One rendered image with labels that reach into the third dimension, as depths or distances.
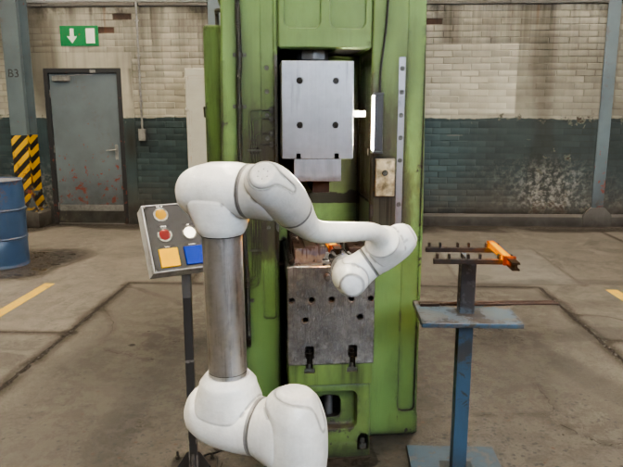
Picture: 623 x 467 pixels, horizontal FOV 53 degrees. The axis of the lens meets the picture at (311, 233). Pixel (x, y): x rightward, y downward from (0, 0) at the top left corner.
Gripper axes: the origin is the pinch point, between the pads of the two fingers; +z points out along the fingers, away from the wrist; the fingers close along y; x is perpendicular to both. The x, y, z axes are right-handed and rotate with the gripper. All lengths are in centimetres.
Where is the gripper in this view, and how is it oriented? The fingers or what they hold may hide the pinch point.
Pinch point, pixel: (336, 252)
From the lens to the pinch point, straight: 224.2
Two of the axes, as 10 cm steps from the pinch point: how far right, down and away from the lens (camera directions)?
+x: 0.0, -9.8, -2.1
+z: -0.8, -2.1, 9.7
